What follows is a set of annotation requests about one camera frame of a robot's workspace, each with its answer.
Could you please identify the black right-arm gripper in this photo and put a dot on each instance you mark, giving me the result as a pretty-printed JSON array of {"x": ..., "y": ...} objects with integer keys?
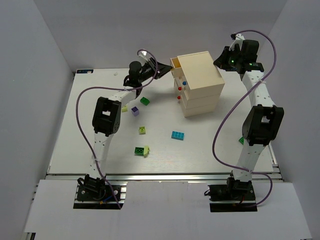
[{"x": 225, "y": 58}]

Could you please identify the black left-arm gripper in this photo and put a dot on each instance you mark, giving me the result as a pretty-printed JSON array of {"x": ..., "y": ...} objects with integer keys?
[{"x": 155, "y": 69}]

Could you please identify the cream drawer yellow knob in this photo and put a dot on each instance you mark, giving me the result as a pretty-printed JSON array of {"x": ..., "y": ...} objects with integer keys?
[{"x": 176, "y": 70}]

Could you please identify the cream plastic drawer cabinet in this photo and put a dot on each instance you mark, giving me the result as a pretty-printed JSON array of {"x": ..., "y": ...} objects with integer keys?
[{"x": 205, "y": 82}]

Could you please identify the lime green small lego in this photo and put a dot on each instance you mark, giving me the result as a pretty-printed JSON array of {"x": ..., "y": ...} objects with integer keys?
[{"x": 124, "y": 109}]

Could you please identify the cyan lego brick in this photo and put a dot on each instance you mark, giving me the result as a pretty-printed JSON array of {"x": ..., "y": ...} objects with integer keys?
[{"x": 177, "y": 135}]

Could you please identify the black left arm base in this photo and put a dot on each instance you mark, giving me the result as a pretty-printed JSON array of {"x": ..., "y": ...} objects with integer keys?
[{"x": 96, "y": 194}]

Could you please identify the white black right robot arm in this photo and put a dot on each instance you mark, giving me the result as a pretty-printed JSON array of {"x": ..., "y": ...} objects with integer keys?
[{"x": 264, "y": 119}]

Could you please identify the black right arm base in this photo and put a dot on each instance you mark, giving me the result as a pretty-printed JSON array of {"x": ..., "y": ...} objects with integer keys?
[{"x": 232, "y": 197}]

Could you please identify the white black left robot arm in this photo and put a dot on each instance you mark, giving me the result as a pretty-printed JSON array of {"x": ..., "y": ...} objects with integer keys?
[{"x": 107, "y": 114}]

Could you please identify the dark green sloped lego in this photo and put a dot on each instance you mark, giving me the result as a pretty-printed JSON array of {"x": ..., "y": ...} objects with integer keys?
[{"x": 145, "y": 101}]

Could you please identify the purple square lego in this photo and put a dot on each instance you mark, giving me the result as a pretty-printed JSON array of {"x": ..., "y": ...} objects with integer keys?
[{"x": 135, "y": 111}]

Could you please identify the lime green lego centre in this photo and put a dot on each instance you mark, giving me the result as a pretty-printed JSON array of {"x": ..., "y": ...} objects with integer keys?
[{"x": 142, "y": 130}]

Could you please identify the green flat lego right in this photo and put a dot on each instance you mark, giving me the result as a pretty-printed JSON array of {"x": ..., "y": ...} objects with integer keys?
[{"x": 241, "y": 140}]

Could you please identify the lime green lego front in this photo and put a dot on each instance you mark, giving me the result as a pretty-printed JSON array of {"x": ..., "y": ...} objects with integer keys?
[{"x": 146, "y": 151}]

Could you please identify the black table label left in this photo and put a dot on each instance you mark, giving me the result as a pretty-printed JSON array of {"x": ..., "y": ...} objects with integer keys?
[{"x": 84, "y": 71}]

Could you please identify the dark green lego front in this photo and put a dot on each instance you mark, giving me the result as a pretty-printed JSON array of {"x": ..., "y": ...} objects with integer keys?
[{"x": 139, "y": 151}]

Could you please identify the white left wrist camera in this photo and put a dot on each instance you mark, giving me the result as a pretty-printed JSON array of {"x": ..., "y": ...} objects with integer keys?
[{"x": 142, "y": 54}]

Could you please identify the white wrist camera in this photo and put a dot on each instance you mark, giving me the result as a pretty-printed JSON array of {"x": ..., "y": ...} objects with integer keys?
[
  {"x": 238, "y": 39},
  {"x": 142, "y": 54}
]

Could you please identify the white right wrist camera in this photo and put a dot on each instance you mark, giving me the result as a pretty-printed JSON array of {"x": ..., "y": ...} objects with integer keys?
[{"x": 238, "y": 39}]

